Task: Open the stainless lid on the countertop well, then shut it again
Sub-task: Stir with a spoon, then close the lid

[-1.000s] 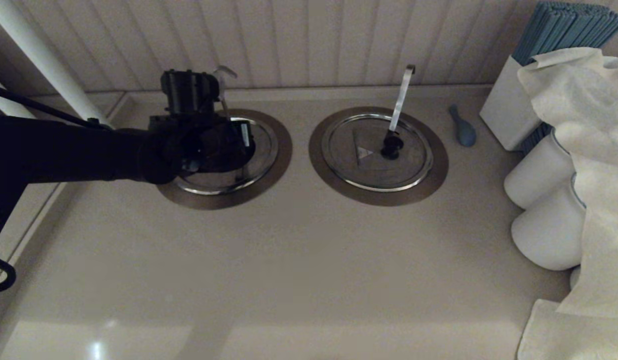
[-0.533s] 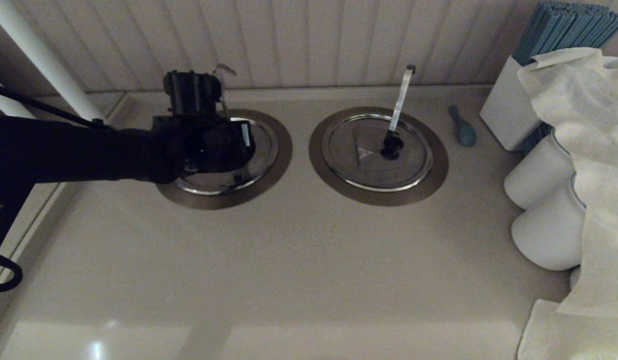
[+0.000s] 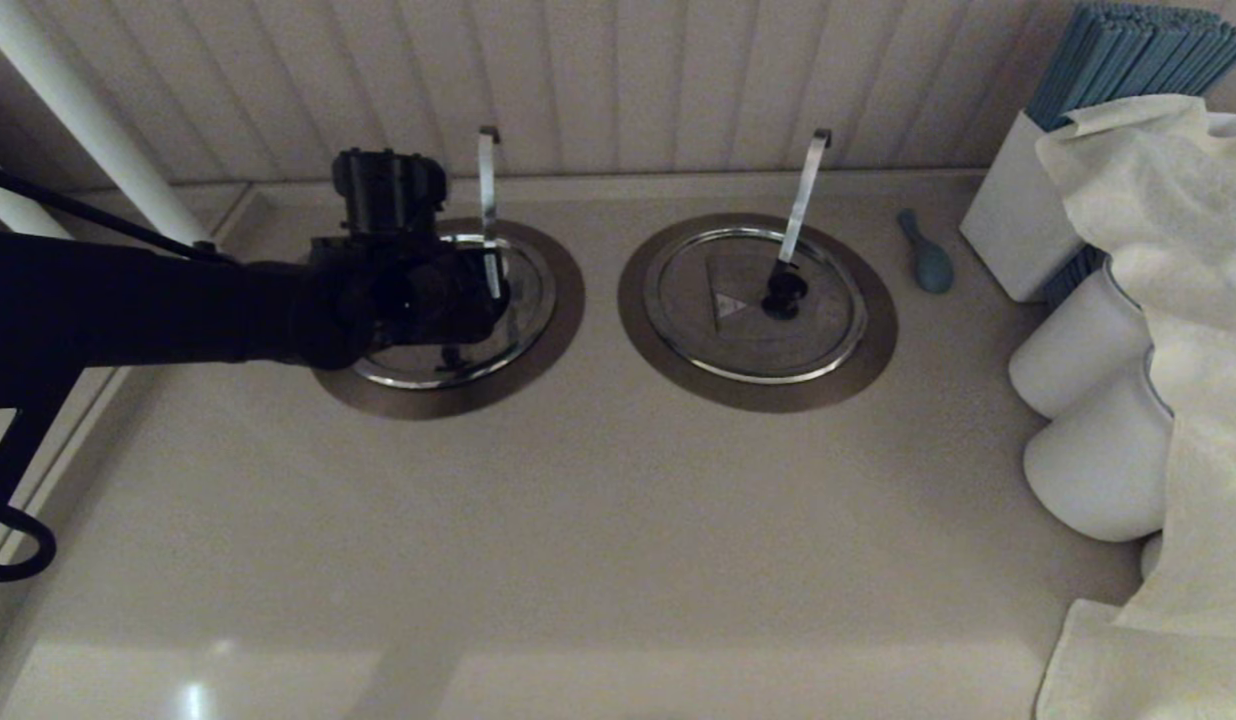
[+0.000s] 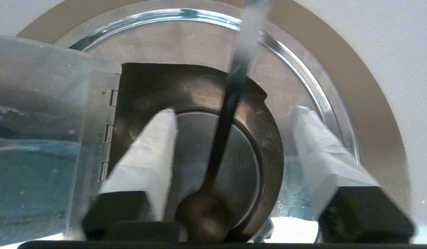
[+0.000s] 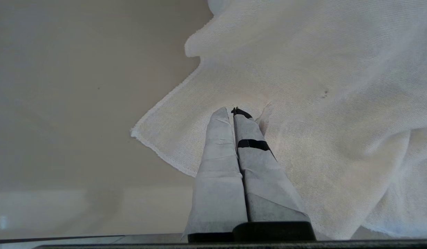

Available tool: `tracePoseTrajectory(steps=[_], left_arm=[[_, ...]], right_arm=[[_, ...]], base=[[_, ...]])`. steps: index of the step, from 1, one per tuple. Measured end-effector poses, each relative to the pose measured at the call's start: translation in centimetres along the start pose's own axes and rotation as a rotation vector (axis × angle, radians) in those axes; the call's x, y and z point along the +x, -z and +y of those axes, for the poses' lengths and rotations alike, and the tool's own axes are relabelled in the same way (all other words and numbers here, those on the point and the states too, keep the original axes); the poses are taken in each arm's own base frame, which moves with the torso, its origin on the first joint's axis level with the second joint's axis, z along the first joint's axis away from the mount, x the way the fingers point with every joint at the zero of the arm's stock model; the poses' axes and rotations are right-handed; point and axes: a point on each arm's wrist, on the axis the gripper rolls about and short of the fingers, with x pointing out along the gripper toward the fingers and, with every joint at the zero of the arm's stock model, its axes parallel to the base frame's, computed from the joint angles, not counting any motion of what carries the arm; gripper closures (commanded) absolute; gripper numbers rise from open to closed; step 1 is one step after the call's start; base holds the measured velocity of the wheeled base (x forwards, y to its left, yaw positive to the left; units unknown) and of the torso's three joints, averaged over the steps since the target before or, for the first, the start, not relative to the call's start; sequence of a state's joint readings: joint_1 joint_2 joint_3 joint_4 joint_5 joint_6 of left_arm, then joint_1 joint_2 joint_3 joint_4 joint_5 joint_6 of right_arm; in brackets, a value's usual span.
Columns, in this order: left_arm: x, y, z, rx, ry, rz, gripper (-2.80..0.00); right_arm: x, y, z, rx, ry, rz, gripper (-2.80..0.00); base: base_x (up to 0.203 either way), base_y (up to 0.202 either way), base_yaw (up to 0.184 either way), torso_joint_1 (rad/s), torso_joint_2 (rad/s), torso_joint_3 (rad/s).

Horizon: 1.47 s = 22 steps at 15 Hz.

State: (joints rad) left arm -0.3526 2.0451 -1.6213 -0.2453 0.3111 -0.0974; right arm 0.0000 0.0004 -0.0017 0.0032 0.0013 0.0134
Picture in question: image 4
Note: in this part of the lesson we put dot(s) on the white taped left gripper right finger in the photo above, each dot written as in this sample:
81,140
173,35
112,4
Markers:
338,180

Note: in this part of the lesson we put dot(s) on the steel inner pot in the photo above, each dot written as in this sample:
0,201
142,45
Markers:
244,162

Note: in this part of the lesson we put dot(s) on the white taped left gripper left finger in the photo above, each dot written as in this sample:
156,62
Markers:
148,166

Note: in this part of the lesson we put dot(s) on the stainless steel pot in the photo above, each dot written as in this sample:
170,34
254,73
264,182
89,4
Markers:
186,45

